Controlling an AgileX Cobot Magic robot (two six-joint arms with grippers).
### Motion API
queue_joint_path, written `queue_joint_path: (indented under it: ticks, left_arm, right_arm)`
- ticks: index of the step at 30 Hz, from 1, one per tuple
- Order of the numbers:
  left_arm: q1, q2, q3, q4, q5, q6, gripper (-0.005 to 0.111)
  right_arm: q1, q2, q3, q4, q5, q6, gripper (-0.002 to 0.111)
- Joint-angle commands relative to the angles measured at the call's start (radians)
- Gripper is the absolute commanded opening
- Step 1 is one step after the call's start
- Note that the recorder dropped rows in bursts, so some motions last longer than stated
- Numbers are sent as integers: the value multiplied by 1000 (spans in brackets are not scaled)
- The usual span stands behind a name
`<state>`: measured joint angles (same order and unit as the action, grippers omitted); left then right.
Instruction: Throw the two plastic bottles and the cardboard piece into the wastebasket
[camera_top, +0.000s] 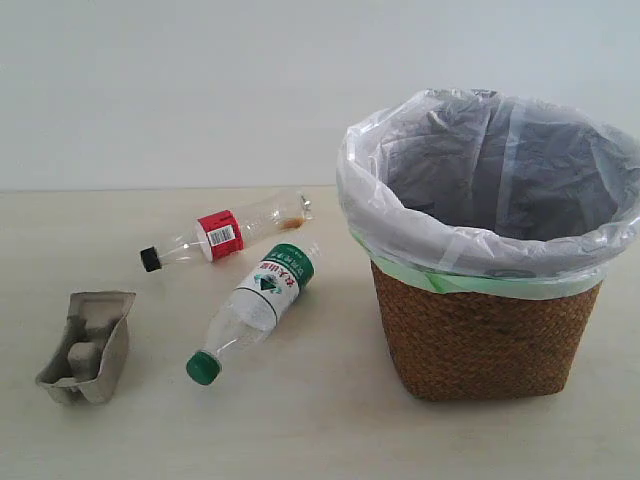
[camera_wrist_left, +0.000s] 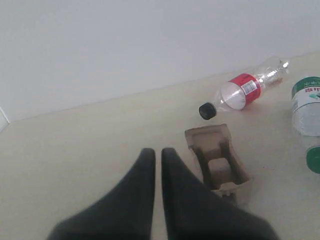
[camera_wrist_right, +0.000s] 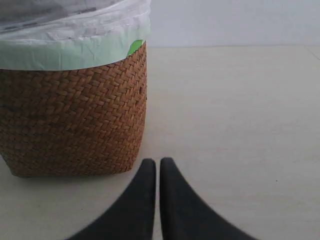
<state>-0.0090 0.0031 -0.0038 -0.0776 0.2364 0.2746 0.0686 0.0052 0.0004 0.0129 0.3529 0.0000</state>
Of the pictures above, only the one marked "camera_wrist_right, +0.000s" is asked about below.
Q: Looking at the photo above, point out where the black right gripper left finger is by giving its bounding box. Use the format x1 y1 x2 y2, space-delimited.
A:
70 158 156 240

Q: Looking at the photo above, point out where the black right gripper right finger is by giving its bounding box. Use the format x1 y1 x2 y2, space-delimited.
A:
159 157 254 240

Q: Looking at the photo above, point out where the brown woven wicker basket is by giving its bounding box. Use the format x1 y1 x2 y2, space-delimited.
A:
0 43 147 178

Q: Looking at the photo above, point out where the white green plastic bag liner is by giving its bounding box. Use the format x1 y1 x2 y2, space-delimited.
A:
0 0 151 71

